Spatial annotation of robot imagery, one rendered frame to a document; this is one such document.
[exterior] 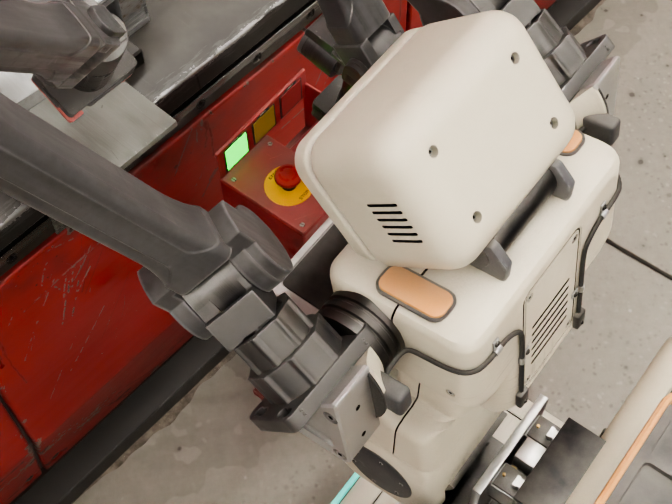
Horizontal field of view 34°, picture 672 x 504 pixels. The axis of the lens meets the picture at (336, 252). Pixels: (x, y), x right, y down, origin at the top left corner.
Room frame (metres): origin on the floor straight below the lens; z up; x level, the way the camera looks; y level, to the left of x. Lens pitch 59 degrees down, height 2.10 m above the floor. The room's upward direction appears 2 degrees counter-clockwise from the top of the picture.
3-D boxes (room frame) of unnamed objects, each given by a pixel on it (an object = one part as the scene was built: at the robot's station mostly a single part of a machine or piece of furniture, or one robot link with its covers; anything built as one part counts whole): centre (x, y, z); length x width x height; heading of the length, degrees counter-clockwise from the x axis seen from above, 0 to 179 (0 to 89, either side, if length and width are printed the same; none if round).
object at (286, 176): (0.92, 0.07, 0.79); 0.04 x 0.04 x 0.04
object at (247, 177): (0.96, 0.04, 0.75); 0.20 x 0.16 x 0.18; 141
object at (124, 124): (0.89, 0.35, 1.00); 0.26 x 0.18 x 0.01; 46
